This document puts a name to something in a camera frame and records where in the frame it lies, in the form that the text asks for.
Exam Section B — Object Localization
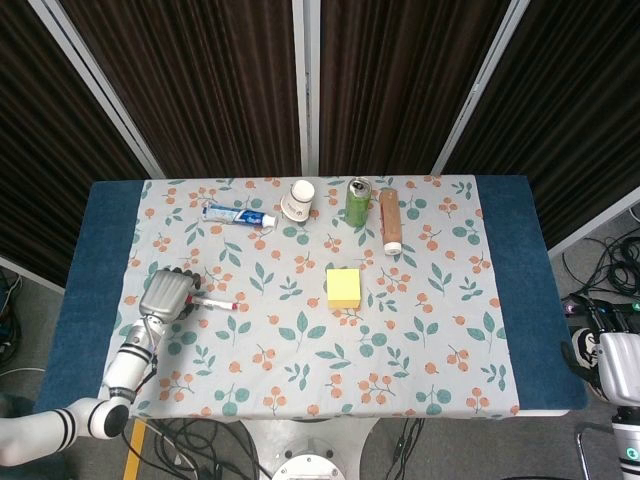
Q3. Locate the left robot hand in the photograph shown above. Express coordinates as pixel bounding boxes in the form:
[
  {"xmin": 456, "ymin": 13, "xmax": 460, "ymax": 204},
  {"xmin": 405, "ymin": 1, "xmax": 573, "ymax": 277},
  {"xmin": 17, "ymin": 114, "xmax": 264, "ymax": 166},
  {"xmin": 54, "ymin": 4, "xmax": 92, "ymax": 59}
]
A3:
[{"xmin": 138, "ymin": 268, "xmax": 204, "ymax": 324}]

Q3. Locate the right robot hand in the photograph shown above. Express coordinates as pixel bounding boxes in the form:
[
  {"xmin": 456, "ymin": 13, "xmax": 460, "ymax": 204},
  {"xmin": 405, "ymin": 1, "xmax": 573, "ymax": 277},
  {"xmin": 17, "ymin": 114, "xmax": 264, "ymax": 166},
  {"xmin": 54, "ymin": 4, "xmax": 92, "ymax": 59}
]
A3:
[{"xmin": 597, "ymin": 332, "xmax": 640, "ymax": 404}]

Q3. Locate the red and white marker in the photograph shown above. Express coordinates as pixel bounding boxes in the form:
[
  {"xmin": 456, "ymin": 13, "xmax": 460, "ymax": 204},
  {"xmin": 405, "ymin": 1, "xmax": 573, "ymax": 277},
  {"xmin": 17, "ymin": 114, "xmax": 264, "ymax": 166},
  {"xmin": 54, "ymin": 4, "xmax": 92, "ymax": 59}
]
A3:
[{"xmin": 187, "ymin": 295, "xmax": 238, "ymax": 312}]

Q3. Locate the yellow cube block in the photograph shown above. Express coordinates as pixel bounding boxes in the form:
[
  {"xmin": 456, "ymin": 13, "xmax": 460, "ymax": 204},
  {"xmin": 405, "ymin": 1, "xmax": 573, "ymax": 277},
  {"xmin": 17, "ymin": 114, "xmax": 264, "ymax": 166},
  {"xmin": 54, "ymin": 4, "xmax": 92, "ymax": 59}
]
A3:
[{"xmin": 326, "ymin": 268, "xmax": 363, "ymax": 310}]

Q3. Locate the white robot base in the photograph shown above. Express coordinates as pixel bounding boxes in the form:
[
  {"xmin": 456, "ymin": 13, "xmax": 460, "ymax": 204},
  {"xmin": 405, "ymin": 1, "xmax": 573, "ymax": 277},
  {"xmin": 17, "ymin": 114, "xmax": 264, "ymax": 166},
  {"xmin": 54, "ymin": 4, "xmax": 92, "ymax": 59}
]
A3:
[{"xmin": 239, "ymin": 417, "xmax": 382, "ymax": 480}]

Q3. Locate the black device with lights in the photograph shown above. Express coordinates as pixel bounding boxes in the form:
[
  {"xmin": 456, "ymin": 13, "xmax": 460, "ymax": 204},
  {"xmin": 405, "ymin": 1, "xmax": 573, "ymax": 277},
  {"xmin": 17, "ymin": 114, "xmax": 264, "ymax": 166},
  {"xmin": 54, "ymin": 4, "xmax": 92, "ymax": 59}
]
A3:
[{"xmin": 562, "ymin": 293, "xmax": 640, "ymax": 334}]

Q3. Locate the blue white toothpaste tube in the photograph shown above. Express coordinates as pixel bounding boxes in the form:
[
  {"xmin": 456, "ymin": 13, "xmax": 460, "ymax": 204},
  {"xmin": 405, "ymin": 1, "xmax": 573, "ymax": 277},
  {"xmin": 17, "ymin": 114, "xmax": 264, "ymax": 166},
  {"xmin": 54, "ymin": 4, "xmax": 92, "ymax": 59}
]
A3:
[{"xmin": 201, "ymin": 203, "xmax": 278, "ymax": 230}]

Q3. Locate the blue table cover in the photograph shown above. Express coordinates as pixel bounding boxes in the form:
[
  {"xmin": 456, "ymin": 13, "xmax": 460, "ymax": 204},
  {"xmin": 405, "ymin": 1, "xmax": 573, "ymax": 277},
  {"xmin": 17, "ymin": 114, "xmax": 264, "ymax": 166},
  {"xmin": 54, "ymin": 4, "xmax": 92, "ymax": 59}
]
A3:
[{"xmin": 33, "ymin": 174, "xmax": 589, "ymax": 419}]

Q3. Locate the floral fruit print tablecloth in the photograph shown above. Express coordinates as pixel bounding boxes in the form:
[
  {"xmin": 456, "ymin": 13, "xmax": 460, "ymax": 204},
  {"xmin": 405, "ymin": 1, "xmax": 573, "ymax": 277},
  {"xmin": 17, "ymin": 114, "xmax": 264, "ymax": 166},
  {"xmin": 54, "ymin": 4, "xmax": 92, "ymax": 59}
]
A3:
[{"xmin": 112, "ymin": 174, "xmax": 521, "ymax": 419}]

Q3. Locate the white paper cup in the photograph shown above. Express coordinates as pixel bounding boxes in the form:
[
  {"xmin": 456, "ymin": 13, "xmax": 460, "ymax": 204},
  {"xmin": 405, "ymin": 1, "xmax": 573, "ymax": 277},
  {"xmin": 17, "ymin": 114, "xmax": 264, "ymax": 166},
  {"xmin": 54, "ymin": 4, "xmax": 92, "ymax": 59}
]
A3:
[{"xmin": 280, "ymin": 179, "xmax": 316, "ymax": 223}]

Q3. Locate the dark fabric partition panel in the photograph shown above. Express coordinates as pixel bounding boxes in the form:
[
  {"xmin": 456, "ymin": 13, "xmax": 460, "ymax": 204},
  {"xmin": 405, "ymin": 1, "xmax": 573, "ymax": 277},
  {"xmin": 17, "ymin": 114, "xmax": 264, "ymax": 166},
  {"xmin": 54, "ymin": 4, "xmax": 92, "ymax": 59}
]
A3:
[
  {"xmin": 29, "ymin": 0, "xmax": 307, "ymax": 179},
  {"xmin": 0, "ymin": 0, "xmax": 166, "ymax": 294},
  {"xmin": 305, "ymin": 0, "xmax": 531, "ymax": 177},
  {"xmin": 432, "ymin": 0, "xmax": 640, "ymax": 259}
]

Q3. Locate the green drink can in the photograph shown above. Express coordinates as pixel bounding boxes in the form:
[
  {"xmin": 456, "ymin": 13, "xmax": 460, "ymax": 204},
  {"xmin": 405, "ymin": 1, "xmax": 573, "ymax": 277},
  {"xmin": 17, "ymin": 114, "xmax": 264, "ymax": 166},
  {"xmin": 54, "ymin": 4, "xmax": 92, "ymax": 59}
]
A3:
[{"xmin": 344, "ymin": 177, "xmax": 373, "ymax": 227}]

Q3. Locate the brown drink bottle white cap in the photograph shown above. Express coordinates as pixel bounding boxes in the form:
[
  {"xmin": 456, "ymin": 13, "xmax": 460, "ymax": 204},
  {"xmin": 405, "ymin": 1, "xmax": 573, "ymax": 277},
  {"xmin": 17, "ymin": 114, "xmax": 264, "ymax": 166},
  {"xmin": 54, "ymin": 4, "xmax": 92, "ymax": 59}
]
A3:
[{"xmin": 378, "ymin": 187, "xmax": 404, "ymax": 256}]

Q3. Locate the black cable bundle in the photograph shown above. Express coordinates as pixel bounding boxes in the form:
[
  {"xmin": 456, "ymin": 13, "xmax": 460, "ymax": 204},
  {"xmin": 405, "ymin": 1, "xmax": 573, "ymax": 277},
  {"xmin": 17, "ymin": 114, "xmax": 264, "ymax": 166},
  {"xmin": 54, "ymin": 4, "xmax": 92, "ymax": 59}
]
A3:
[
  {"xmin": 134, "ymin": 417, "xmax": 264, "ymax": 480},
  {"xmin": 562, "ymin": 232, "xmax": 640, "ymax": 301},
  {"xmin": 0, "ymin": 267, "xmax": 25, "ymax": 374}
]

